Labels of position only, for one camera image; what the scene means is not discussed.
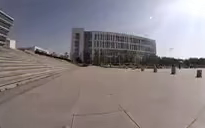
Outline wide grey stone steps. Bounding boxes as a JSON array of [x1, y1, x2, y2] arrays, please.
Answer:
[[0, 45, 78, 96]]

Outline row of trees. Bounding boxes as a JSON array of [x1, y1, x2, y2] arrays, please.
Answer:
[[74, 53, 205, 69]]

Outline large glass-fronted building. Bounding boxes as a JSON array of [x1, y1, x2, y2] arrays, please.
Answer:
[[69, 27, 157, 65]]

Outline low white building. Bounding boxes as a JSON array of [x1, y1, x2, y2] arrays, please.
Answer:
[[17, 45, 58, 56]]

